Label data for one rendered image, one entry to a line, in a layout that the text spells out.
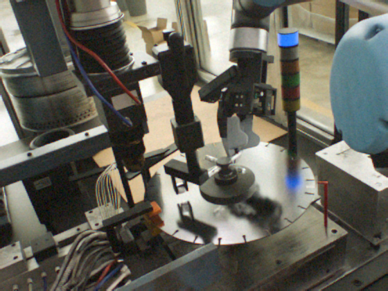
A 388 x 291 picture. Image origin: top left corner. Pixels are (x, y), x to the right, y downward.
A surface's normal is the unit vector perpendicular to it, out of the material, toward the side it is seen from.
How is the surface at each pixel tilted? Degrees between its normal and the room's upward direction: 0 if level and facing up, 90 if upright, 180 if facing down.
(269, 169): 0
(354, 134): 84
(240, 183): 5
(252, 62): 61
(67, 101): 90
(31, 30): 90
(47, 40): 90
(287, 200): 0
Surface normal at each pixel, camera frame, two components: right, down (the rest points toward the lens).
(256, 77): -0.74, -0.06
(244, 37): -0.33, -0.03
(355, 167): -0.15, -0.86
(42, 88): 0.11, 0.47
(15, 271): 0.45, 0.38
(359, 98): -0.99, 0.11
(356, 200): -0.88, 0.34
